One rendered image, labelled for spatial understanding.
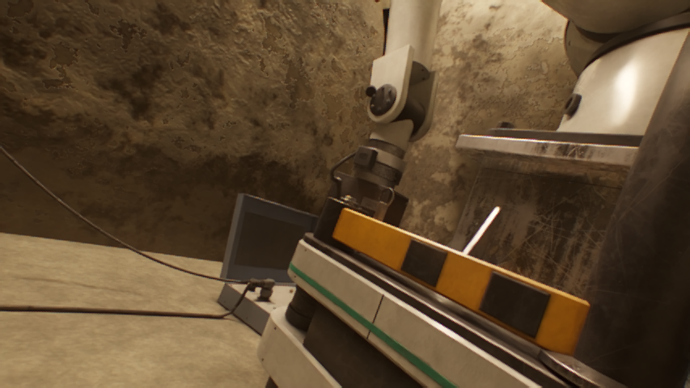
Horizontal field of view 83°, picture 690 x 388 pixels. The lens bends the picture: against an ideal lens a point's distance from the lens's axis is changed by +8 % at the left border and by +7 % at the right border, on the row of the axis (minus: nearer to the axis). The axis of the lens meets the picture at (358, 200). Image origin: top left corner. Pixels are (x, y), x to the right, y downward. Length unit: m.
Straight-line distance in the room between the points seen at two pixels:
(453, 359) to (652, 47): 0.57
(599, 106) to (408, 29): 0.72
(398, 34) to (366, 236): 0.87
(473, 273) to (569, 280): 0.21
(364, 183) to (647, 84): 0.70
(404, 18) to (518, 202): 0.83
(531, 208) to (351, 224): 0.29
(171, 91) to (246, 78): 0.27
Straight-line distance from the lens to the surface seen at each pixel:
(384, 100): 1.15
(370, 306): 0.49
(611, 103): 0.74
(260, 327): 1.06
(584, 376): 0.37
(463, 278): 0.44
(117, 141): 1.39
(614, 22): 0.87
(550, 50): 1.81
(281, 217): 1.33
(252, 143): 1.55
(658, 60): 0.75
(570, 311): 0.40
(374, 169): 1.11
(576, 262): 0.62
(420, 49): 1.27
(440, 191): 1.70
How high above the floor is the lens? 0.39
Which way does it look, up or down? 2 degrees up
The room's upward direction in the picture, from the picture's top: 21 degrees clockwise
